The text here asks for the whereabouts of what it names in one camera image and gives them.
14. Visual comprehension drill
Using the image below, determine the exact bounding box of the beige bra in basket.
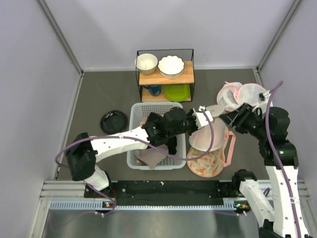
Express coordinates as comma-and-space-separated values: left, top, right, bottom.
133, 117, 171, 171

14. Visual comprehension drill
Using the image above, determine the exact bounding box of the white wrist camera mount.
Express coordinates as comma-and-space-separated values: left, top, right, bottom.
193, 106, 213, 129
259, 90, 271, 102

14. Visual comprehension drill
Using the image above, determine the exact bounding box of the black wire wooden shelf rack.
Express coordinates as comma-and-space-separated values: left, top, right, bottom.
135, 49, 195, 102

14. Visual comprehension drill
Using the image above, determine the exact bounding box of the grey slotted cable duct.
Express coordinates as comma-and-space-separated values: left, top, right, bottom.
49, 199, 247, 211

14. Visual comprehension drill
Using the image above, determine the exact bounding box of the green plastic plate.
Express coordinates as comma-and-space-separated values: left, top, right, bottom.
164, 84, 190, 102

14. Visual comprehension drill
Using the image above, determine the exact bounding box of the white plastic laundry basket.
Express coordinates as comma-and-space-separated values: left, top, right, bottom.
126, 101, 187, 171

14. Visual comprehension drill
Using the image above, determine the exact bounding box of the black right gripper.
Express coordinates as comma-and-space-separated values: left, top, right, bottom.
219, 102, 269, 139

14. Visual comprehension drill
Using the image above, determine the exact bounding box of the black garment in basket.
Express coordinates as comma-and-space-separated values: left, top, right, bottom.
144, 112, 177, 155

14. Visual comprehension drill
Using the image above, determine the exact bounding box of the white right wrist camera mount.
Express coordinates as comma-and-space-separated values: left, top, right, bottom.
259, 90, 271, 102

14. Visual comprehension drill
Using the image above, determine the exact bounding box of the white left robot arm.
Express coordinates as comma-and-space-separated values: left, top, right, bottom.
65, 107, 208, 197

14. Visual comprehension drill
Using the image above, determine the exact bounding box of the tulip print mesh bra bag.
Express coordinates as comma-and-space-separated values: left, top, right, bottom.
186, 127, 236, 178

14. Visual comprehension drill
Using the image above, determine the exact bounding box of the blue mug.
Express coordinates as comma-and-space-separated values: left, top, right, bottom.
144, 85, 162, 97

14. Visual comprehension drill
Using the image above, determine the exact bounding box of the white mesh laundry bag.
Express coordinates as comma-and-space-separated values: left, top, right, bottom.
189, 105, 228, 152

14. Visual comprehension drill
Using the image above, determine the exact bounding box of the pink trimmed mesh laundry bag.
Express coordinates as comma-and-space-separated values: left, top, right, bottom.
216, 82, 268, 112

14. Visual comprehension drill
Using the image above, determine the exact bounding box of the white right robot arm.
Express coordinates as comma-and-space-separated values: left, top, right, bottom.
220, 103, 310, 238

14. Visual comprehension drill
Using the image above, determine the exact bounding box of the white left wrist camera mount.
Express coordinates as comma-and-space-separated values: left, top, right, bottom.
193, 106, 213, 129

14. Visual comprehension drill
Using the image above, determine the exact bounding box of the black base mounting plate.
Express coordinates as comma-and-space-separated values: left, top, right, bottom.
83, 179, 251, 206

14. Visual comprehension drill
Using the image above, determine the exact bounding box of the cream round bowl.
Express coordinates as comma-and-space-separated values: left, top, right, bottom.
135, 54, 158, 75

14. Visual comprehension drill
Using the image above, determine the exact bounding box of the white scalloped bowl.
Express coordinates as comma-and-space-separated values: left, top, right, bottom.
158, 56, 185, 79

